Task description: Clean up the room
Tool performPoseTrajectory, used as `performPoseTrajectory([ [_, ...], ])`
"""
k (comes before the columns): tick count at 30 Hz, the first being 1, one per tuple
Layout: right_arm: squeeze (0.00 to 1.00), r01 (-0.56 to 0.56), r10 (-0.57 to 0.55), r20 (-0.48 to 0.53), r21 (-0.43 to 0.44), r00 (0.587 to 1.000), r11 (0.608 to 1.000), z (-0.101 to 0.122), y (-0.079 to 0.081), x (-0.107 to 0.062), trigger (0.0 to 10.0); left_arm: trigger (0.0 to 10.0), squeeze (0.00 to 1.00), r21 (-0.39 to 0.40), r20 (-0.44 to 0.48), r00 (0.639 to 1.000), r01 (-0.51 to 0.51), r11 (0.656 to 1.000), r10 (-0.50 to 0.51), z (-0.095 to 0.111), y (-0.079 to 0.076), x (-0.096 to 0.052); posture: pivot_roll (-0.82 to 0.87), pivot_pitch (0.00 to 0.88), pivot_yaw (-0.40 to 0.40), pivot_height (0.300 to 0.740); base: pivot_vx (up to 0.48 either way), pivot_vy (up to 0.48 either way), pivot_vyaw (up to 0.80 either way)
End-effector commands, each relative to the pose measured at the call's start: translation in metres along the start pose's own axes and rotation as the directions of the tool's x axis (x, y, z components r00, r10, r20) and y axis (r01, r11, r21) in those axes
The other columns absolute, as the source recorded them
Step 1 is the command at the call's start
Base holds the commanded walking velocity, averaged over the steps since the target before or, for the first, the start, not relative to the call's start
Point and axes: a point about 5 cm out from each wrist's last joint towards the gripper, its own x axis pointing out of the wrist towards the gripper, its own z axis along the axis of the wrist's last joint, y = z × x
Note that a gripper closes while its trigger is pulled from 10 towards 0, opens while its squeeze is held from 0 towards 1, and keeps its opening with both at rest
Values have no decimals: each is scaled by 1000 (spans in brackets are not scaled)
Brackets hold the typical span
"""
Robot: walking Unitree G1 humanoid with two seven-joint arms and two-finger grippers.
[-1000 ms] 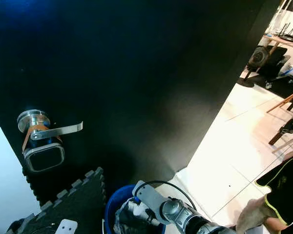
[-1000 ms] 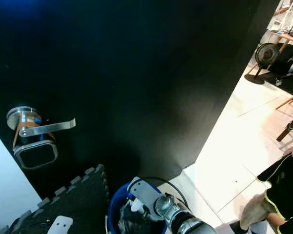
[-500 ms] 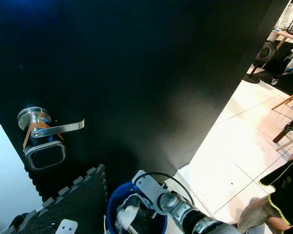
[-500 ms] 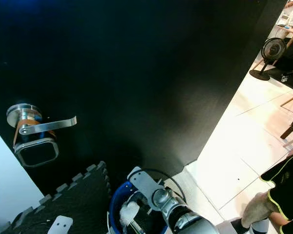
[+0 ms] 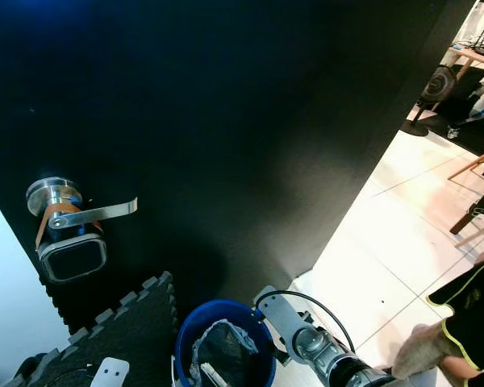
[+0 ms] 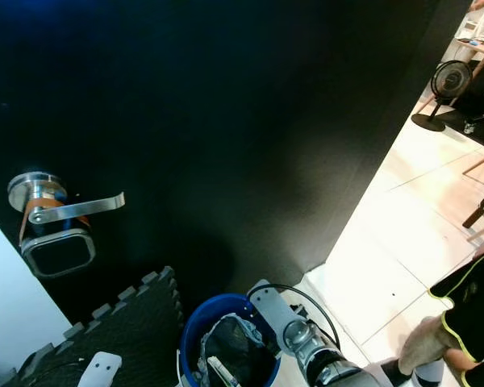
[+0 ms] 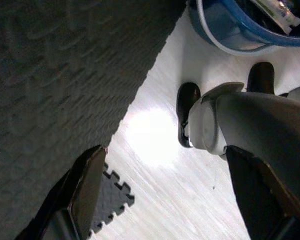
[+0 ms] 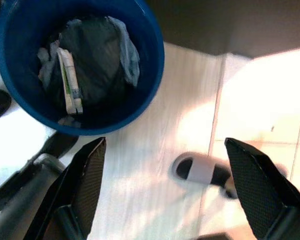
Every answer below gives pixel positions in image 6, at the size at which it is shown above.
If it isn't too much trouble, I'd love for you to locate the black silver-rimmed lock pad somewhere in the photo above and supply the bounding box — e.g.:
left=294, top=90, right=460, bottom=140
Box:
left=20, top=226, right=97, bottom=281

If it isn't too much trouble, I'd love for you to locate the black foam puzzle mat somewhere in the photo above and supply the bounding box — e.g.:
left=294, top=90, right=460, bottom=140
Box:
left=0, top=266, right=183, bottom=387

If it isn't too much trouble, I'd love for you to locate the black door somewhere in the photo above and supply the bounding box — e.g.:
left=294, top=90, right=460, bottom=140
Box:
left=0, top=0, right=474, bottom=323

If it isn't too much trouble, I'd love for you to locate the blue plastic bucket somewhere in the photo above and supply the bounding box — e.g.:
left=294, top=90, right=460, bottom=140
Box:
left=179, top=293, right=282, bottom=387

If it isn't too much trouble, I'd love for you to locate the grey trash bag liner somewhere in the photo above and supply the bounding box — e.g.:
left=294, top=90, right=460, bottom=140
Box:
left=196, top=313, right=265, bottom=387

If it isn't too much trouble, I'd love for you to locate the person bare leg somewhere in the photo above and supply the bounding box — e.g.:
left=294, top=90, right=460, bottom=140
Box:
left=397, top=314, right=467, bottom=377

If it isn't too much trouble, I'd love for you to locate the black floor fan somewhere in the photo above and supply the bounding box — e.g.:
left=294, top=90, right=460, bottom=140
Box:
left=411, top=60, right=474, bottom=133

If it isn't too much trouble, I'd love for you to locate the black shorts yellow trim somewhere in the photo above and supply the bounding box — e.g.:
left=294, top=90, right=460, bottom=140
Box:
left=428, top=252, right=484, bottom=373

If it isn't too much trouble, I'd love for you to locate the wooden table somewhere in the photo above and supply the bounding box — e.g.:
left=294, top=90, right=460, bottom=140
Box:
left=453, top=36, right=484, bottom=81

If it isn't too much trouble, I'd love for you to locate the silver door lever handle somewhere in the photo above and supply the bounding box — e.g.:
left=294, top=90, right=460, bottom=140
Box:
left=7, top=172, right=126, bottom=228

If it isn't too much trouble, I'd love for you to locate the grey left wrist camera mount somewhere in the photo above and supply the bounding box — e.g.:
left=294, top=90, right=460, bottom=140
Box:
left=77, top=352, right=123, bottom=387

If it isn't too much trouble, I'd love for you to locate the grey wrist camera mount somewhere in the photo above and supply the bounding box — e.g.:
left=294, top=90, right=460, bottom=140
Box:
left=77, top=352, right=123, bottom=387
left=248, top=279, right=301, bottom=346

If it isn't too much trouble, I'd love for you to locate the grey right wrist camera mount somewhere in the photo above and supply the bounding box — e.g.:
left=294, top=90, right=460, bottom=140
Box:
left=248, top=279, right=301, bottom=346

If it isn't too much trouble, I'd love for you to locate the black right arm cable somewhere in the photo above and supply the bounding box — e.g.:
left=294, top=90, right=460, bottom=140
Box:
left=254, top=283, right=342, bottom=352

